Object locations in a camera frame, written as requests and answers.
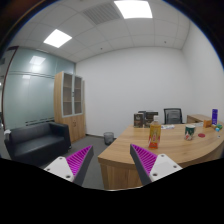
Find wooden side desk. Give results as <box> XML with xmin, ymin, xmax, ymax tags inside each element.
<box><xmin>186</xmin><ymin>114</ymin><xmax>213</xmax><ymax>125</ymax></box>

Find small dark printed box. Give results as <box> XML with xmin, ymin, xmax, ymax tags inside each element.
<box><xmin>133</xmin><ymin>113</ymin><xmax>145</xmax><ymax>129</ymax></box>

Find yellow-labelled drink bottle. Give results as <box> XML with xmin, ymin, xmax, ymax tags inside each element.
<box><xmin>148</xmin><ymin>115</ymin><xmax>162</xmax><ymax>150</ymax></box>

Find green floral mug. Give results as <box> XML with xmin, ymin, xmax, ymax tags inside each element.
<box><xmin>184</xmin><ymin>124</ymin><xmax>197</xmax><ymax>141</ymax></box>

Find black leather sofa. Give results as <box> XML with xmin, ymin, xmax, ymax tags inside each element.
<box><xmin>3</xmin><ymin>121</ymin><xmax>72</xmax><ymax>167</ymax></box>

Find ceiling air vent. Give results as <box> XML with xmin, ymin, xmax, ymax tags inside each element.
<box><xmin>82</xmin><ymin>2</ymin><xmax>122</xmax><ymax>26</ymax></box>

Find black mesh office chair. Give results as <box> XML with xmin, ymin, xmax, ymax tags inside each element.
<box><xmin>163</xmin><ymin>107</ymin><xmax>184</xmax><ymax>126</ymax></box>

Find grey waste bin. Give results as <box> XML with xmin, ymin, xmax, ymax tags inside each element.
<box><xmin>103</xmin><ymin>131</ymin><xmax>115</xmax><ymax>146</ymax></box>

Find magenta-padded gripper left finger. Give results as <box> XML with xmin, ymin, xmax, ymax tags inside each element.
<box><xmin>43</xmin><ymin>144</ymin><xmax>95</xmax><ymax>187</ymax></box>

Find large dark printed box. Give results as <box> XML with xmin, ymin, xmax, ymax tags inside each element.
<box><xmin>143</xmin><ymin>110</ymin><xmax>159</xmax><ymax>129</ymax></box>

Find large ceiling light panel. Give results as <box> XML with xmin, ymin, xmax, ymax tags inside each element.
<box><xmin>113</xmin><ymin>0</ymin><xmax>154</xmax><ymax>20</ymax></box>

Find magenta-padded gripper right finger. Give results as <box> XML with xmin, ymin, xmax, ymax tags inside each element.
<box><xmin>129</xmin><ymin>143</ymin><xmax>183</xmax><ymax>186</ymax></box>

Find wooden glass-door shelf cabinet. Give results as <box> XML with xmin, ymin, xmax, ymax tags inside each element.
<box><xmin>53</xmin><ymin>70</ymin><xmax>87</xmax><ymax>144</ymax></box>

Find small ceiling light panel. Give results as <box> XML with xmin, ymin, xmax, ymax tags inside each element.
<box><xmin>43</xmin><ymin>28</ymin><xmax>73</xmax><ymax>49</ymax></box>

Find tall purple box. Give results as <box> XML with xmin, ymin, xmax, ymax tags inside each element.
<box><xmin>211</xmin><ymin>108</ymin><xmax>219</xmax><ymax>126</ymax></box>

